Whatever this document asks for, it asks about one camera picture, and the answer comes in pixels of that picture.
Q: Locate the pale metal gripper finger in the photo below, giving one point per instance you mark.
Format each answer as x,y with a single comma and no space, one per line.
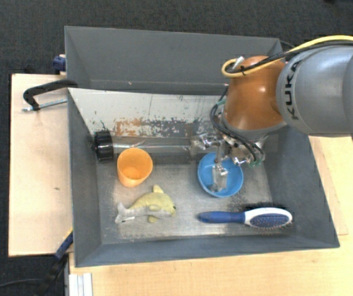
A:
223,177
215,180

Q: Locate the blue plastic bowl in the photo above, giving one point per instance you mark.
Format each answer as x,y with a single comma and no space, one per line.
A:
234,177

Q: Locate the blue and white brush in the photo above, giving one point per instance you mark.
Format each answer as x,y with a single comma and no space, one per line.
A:
256,218

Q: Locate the grey metal bin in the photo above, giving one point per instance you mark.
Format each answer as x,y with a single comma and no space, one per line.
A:
176,227

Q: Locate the yellow and grey plush dolphin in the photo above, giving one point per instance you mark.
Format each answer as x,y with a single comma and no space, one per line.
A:
154,205

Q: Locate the orange plastic cup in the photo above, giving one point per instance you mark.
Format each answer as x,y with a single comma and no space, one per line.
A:
134,168

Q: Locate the clear plastic bottle black cap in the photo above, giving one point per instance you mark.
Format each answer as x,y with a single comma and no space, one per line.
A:
103,146

